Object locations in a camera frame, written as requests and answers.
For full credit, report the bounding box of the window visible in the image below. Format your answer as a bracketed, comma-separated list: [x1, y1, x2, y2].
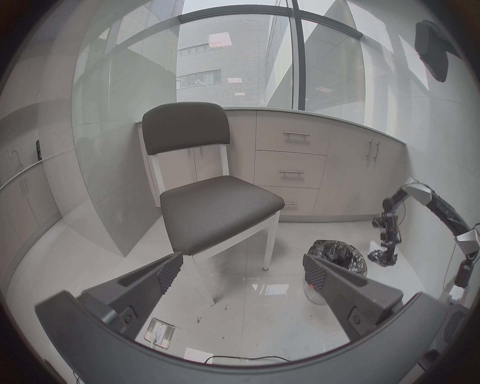
[75, 0, 447, 130]

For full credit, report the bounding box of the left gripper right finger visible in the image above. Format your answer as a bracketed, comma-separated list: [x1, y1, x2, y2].
[302, 253, 405, 343]

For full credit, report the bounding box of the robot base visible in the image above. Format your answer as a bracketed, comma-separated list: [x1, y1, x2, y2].
[420, 255, 480, 376]

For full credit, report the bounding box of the black plastic bag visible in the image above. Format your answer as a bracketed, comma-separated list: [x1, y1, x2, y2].
[307, 239, 369, 279]

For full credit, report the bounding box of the black cable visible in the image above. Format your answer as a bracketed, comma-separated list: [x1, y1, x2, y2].
[204, 353, 291, 365]

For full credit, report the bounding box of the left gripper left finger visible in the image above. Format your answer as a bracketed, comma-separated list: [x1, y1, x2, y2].
[77, 252, 185, 342]

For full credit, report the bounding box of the grey white chair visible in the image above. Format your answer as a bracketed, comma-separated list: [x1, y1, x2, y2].
[142, 101, 286, 306]

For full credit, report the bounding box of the beige cabinet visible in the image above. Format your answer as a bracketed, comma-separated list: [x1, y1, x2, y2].
[137, 107, 409, 223]

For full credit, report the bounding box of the black plastic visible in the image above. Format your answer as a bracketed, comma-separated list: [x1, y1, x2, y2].
[367, 248, 399, 268]

